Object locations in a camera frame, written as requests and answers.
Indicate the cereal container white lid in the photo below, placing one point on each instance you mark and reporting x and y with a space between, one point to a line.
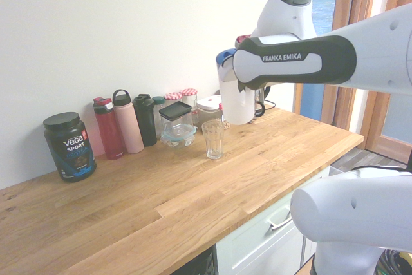
207 104

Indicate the translucent pitcher blue lid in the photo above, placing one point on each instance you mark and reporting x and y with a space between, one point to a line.
236 107

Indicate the black shaker bottle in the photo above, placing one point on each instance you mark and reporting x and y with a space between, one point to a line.
146 120

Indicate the shiny steel kettle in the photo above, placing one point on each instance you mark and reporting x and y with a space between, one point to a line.
259 101

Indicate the clear faceted drinking glass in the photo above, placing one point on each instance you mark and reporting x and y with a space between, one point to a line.
213 139

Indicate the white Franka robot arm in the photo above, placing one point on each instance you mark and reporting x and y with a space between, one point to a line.
370 56

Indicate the black protein powder tub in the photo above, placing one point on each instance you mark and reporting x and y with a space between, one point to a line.
71 146

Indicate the square container black lid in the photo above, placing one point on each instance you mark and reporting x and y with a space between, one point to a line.
175 109

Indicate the black dishwasher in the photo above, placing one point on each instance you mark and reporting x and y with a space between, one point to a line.
202 265

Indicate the green lid glass jar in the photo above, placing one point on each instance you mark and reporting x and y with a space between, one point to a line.
158 107

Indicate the red water bottle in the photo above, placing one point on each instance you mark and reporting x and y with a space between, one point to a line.
109 133

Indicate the red checked lid glass jar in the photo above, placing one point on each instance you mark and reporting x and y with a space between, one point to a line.
173 96
188 92

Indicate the pink water bottle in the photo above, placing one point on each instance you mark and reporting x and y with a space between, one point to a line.
128 127

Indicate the glass container teal lid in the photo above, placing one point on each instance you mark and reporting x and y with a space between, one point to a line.
178 138

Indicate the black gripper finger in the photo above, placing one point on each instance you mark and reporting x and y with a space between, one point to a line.
242 86

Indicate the white cabinet drawer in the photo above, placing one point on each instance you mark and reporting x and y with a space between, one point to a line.
257 249

